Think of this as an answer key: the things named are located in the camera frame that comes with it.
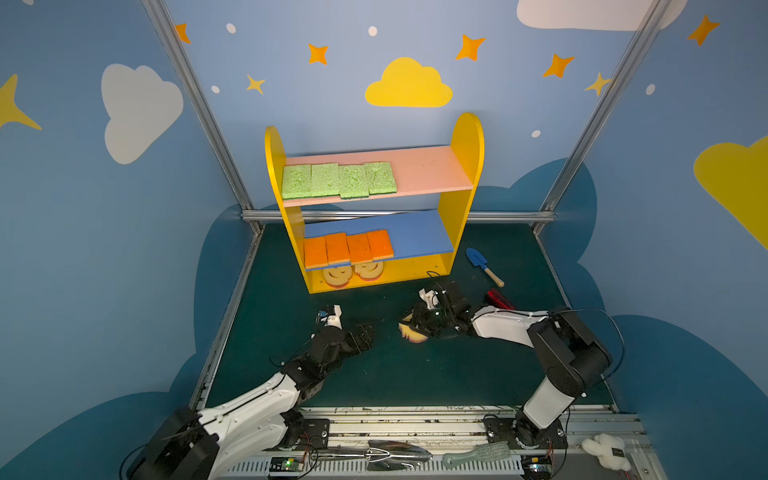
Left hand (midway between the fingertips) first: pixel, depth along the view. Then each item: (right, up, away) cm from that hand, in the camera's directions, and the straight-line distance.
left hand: (364, 327), depth 84 cm
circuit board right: (+43, -31, -12) cm, 55 cm away
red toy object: (+43, +7, +12) cm, 45 cm away
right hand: (+12, +1, +5) cm, 13 cm away
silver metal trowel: (+6, -27, -14) cm, 31 cm away
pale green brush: (+32, -27, -13) cm, 44 cm away
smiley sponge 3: (+14, -3, +4) cm, 15 cm away
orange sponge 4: (+5, +24, +12) cm, 27 cm away
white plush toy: (+60, -26, -14) cm, 67 cm away
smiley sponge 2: (0, +15, +19) cm, 24 cm away
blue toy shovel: (+41, +19, +27) cm, 53 cm away
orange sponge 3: (-2, +22, +9) cm, 24 cm away
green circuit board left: (-18, -30, -13) cm, 37 cm away
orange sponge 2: (-9, +23, +9) cm, 26 cm away
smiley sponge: (-10, +13, +16) cm, 23 cm away
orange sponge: (-16, +21, +9) cm, 28 cm away
